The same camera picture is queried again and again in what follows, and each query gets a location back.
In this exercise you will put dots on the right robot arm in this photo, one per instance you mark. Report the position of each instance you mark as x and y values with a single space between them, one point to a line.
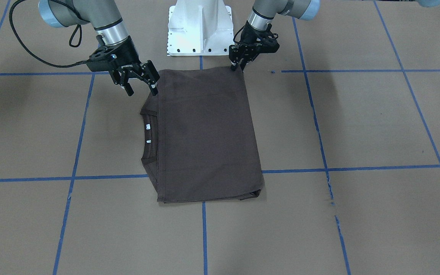
103 15

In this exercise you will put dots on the dark brown t-shirt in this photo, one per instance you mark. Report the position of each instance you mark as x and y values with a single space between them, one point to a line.
200 143

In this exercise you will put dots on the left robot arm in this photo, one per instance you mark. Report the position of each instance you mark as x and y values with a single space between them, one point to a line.
264 12

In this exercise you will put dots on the white central pillar base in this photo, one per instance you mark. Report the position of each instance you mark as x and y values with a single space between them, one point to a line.
199 28

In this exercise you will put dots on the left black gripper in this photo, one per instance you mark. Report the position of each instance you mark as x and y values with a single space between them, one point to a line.
251 38

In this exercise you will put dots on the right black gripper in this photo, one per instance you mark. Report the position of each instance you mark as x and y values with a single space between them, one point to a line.
126 52

